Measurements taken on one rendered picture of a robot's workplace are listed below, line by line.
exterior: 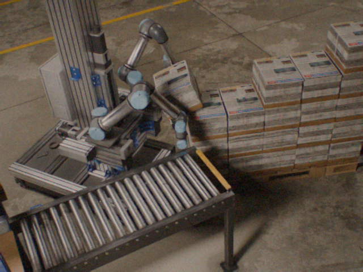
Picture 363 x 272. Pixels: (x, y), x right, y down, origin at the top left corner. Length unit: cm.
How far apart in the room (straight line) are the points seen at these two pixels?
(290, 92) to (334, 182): 106
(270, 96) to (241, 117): 27
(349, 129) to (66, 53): 231
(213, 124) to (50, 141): 172
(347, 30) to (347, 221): 150
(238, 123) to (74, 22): 143
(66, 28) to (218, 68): 274
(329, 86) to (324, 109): 22
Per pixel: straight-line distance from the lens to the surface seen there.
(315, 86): 361
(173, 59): 381
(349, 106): 385
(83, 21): 326
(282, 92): 354
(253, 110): 358
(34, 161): 440
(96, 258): 278
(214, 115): 352
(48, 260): 283
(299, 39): 628
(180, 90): 340
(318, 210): 401
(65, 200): 310
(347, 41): 360
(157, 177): 311
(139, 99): 301
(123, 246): 280
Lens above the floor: 299
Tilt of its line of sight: 40 degrees down
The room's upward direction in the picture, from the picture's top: 5 degrees counter-clockwise
